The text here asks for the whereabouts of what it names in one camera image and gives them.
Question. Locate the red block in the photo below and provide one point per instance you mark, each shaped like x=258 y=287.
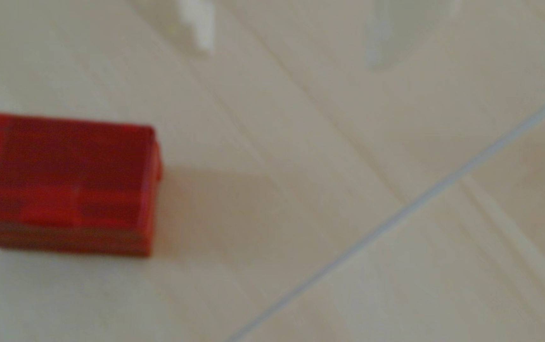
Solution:
x=68 y=185

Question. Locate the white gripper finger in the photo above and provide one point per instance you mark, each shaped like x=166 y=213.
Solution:
x=199 y=23
x=396 y=28

